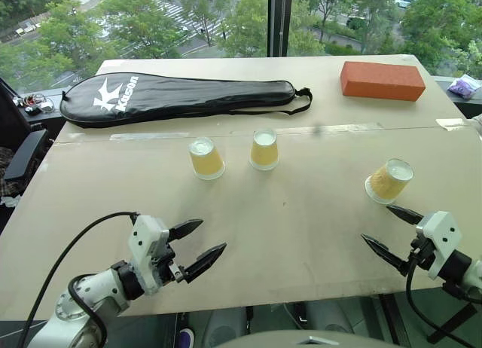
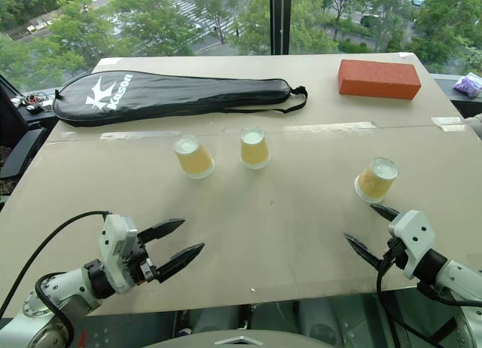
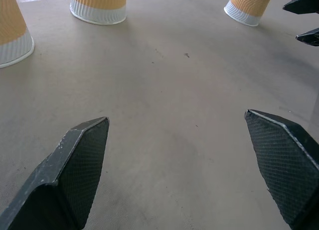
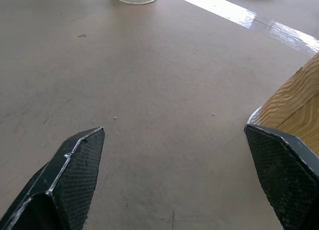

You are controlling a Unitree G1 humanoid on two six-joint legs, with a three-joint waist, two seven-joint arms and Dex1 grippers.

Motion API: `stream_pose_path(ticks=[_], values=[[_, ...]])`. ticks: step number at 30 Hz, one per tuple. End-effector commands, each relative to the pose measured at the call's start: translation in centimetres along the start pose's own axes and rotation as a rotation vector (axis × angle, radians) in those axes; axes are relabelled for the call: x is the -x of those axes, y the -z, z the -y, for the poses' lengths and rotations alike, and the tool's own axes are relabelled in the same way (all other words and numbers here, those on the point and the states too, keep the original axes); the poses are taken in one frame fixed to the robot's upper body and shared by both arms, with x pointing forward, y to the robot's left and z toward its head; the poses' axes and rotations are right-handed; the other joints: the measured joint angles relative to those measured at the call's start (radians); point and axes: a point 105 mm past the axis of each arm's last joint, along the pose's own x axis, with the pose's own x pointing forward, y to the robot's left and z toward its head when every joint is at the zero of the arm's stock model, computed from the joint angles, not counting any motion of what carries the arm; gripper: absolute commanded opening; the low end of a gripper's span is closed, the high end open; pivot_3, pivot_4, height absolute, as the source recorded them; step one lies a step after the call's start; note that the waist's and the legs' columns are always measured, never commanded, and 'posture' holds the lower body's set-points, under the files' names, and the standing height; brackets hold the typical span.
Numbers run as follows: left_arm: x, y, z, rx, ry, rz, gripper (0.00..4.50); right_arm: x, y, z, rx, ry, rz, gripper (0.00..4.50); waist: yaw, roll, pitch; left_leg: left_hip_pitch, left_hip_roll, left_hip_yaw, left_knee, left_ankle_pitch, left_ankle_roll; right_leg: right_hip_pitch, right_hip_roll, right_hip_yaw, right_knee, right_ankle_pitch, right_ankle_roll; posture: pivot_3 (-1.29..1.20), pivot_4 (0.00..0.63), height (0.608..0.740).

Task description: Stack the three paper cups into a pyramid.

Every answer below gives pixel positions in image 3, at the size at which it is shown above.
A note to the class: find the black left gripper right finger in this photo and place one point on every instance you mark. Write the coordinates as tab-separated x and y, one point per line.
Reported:
286	165

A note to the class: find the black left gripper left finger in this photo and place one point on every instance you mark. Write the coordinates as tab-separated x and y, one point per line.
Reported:
62	180

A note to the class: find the orange and white paper cup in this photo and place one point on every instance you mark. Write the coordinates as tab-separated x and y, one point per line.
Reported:
98	6
249	3
11	28

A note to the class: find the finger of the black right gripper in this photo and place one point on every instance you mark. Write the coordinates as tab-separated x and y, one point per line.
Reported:
304	4
311	38

